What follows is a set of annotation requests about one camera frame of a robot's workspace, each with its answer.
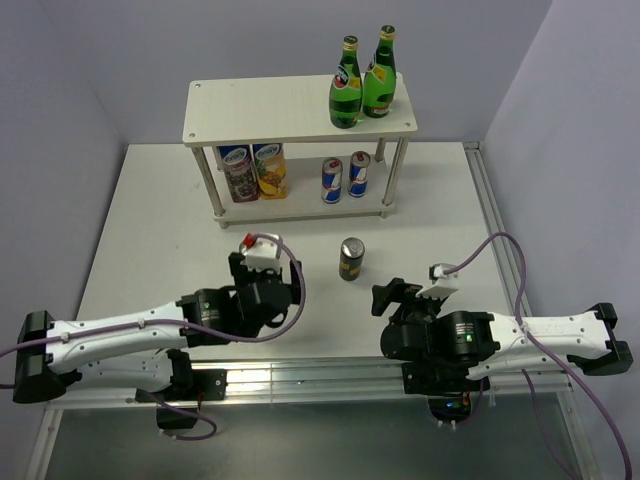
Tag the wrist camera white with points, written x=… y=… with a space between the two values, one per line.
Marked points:
x=261 y=253
x=442 y=284

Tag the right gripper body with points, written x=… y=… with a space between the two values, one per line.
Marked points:
x=416 y=309

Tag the aluminium frame rail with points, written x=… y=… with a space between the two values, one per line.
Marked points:
x=320 y=402

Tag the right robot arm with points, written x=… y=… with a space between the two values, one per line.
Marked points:
x=442 y=355

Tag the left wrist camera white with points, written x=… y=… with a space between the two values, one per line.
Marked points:
x=261 y=253

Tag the yellow pineapple juice carton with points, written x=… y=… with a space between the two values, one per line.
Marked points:
x=270 y=166

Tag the green glass bottle tall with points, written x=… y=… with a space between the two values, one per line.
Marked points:
x=380 y=78

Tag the green glass bottle short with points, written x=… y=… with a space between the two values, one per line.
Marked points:
x=346 y=92

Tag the white two-tier shelf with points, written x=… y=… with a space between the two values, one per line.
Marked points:
x=293 y=111

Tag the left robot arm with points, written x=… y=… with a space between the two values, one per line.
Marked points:
x=147 y=350

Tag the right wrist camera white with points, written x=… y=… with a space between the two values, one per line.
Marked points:
x=442 y=284

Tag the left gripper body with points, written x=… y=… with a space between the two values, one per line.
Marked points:
x=245 y=277

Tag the purple grape juice carton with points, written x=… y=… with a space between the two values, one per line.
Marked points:
x=237 y=166

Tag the blue silver energy can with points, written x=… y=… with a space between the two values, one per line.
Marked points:
x=331 y=177

